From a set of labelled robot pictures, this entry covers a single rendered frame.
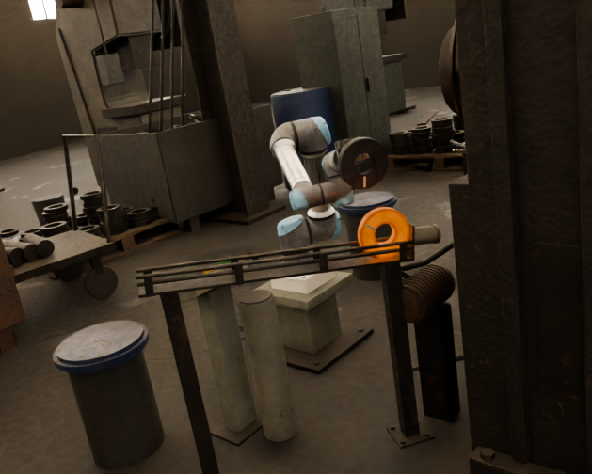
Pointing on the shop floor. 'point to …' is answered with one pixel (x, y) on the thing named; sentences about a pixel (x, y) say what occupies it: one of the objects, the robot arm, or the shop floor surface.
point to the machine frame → (536, 233)
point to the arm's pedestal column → (317, 336)
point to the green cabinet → (346, 71)
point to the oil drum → (312, 103)
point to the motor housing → (434, 339)
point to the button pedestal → (227, 363)
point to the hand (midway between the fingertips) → (361, 156)
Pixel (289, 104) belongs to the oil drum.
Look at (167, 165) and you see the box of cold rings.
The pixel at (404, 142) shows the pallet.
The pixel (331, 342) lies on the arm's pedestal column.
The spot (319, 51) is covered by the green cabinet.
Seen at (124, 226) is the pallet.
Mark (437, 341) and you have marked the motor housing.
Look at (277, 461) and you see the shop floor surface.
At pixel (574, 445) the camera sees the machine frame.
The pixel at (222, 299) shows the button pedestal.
